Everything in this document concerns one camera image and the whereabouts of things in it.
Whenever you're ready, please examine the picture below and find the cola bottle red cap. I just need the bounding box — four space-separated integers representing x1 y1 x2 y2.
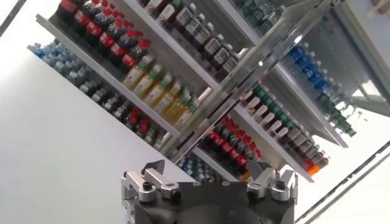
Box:
97 19 129 51
73 0 104 30
57 0 89 18
108 30 141 61
120 39 152 72
85 10 116 40

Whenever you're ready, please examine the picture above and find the orange-red tea bottle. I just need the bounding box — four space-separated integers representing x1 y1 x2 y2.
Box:
306 163 324 178

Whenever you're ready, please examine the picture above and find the yellow juice bottle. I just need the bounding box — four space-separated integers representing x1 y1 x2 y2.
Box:
133 63 164 99
173 97 200 130
143 72 173 107
154 80 182 115
164 89 191 122
123 54 155 91

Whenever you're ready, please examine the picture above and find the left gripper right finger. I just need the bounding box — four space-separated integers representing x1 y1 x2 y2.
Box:
247 160 298 202

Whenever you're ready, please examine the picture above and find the dark bottle blue-print label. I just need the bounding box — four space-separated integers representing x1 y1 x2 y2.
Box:
210 42 234 72
200 33 225 61
182 13 207 42
173 2 197 33
218 50 247 82
191 23 214 51

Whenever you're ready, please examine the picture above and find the grey metal shelf rack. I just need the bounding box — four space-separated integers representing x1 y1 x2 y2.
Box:
27 0 336 165
170 0 357 183

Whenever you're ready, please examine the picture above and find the grey metal frame cart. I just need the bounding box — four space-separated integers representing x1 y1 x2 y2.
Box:
333 0 390 118

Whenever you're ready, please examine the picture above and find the black diagonal frame pole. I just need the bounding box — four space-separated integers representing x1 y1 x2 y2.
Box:
0 0 27 37
294 141 390 224

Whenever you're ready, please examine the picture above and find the dark tea bottle green cap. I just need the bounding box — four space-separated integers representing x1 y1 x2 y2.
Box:
245 88 271 115
240 82 264 107
274 118 298 144
267 111 292 137
252 96 278 122
260 103 284 130

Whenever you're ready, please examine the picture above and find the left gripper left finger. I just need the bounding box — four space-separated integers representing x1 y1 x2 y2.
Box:
121 159 181 204

